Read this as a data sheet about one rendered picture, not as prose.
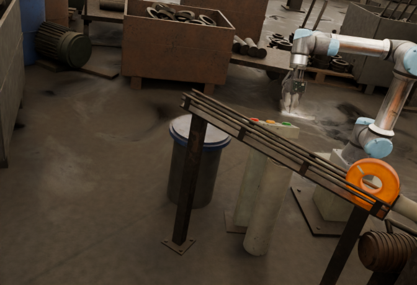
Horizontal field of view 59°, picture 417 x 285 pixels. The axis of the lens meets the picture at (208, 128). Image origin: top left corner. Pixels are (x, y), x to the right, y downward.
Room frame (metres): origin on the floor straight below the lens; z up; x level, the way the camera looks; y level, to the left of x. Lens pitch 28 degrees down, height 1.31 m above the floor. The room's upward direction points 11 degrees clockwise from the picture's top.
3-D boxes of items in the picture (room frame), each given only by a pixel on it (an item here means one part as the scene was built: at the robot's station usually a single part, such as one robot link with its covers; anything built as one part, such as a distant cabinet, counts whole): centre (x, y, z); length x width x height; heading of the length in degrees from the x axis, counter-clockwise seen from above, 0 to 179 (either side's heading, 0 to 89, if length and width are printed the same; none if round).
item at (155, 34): (3.38, 0.46, 0.33); 0.93 x 0.73 x 0.66; 105
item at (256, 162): (1.52, -0.27, 0.31); 0.24 x 0.16 x 0.62; 98
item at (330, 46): (1.65, -0.43, 0.95); 0.11 x 0.11 x 0.08; 2
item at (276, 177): (1.36, -0.33, 0.26); 0.12 x 0.12 x 0.52
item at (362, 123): (1.75, -0.80, 0.54); 0.13 x 0.12 x 0.14; 2
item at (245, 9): (5.09, 0.14, 0.38); 1.03 x 0.83 x 0.75; 101
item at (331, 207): (1.75, -0.80, 0.13); 0.40 x 0.40 x 0.26; 11
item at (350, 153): (1.75, -0.80, 0.43); 0.15 x 0.15 x 0.10
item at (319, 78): (4.46, -1.11, 0.22); 1.20 x 0.81 x 0.44; 93
